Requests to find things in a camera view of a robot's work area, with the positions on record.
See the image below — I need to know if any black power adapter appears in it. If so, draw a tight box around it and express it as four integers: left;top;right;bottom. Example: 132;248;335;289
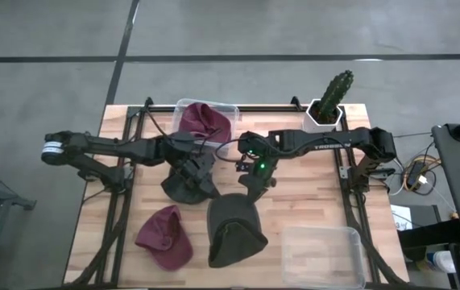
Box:
406;160;428;190

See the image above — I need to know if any white bottle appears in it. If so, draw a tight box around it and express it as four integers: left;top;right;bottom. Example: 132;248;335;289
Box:
426;250;458;275

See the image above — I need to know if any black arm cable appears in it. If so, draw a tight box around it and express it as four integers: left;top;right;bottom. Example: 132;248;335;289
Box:
214;138;255;163
143;105;225;151

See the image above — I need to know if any clear plastic container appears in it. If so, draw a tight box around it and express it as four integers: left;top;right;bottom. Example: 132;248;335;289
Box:
280;226;367;290
172;97;241;144

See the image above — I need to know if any dark green cap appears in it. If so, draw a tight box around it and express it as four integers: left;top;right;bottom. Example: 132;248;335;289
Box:
206;192;270;269

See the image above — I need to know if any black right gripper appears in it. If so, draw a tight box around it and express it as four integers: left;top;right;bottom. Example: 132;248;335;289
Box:
239;155;278;204

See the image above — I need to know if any white paper sheet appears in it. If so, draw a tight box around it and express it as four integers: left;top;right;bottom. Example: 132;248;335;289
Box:
390;204;416;231

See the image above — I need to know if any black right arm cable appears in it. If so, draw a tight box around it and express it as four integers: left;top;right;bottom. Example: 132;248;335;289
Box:
214;138;255;163

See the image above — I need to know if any green cactus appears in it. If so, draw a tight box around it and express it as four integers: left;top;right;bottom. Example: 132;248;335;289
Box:
318;69;354;122

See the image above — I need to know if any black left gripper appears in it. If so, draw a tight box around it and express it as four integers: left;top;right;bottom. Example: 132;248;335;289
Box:
172;151;222;197

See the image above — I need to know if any black baseball cap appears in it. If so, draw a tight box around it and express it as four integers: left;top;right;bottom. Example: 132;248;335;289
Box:
160;167;222;205

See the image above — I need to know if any black aluminium table frame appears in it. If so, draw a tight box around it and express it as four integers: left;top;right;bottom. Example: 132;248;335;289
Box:
68;96;408;290

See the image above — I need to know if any white hexagonal plant pot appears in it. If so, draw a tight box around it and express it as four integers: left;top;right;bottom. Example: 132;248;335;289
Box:
301;98;344;134

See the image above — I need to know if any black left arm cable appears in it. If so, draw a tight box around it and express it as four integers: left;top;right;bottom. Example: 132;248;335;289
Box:
143;105;225;151

